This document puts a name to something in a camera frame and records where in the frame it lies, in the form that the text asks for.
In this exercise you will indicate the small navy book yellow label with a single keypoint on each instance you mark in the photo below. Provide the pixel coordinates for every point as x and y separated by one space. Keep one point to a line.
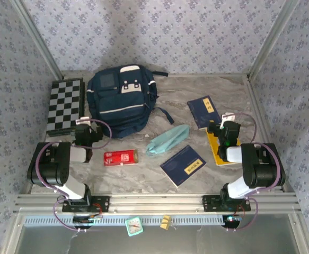
203 111

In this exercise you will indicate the large navy book yellow label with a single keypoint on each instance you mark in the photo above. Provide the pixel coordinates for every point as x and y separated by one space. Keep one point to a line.
182 165

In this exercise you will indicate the aluminium frame post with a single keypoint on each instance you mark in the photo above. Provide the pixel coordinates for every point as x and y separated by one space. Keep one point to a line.
39 39
272 39

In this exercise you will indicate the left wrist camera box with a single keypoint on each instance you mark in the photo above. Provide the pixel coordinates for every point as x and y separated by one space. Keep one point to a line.
82 121

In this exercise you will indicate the red rectangular box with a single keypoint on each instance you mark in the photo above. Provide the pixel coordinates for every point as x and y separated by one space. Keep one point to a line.
119 158

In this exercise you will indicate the folding chessboard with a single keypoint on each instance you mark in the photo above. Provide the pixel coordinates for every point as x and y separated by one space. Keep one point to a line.
64 105

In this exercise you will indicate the light blue fabric pouch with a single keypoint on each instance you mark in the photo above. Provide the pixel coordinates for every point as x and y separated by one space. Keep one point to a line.
167 140

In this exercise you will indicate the mint green alarm clock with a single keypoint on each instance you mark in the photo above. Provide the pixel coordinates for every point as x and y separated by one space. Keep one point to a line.
134 226

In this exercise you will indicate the small circuit board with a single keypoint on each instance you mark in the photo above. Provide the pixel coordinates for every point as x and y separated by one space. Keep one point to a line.
231 219
82 219

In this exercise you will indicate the aluminium front rail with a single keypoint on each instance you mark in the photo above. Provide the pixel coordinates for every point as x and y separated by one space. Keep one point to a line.
154 202

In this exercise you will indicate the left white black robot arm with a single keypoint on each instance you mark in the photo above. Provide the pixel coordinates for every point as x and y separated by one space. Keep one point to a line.
51 169

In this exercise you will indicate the navy blue backpack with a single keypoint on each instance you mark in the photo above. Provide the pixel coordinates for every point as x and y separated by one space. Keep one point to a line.
122 105

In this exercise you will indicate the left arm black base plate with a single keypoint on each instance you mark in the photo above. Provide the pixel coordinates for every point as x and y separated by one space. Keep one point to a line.
101 203

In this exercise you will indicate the yellow plastic connector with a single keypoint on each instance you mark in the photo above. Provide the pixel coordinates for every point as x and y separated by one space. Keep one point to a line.
166 222

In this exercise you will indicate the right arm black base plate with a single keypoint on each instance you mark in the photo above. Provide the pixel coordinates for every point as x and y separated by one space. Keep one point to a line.
210 203

